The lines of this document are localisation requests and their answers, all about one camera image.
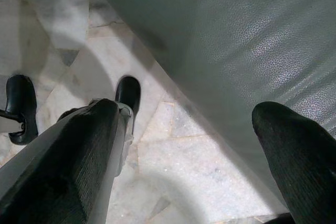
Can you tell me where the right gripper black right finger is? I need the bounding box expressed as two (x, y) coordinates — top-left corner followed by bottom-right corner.
(251, 101), (336, 224)

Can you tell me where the robot silver right leg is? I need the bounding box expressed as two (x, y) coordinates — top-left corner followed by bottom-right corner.
(112, 102), (135, 179)

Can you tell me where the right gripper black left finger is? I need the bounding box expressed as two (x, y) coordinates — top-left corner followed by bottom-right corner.
(0, 98), (120, 224)

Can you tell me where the grey-green leather sofa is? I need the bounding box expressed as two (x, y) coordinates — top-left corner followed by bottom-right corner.
(90, 0), (336, 218)

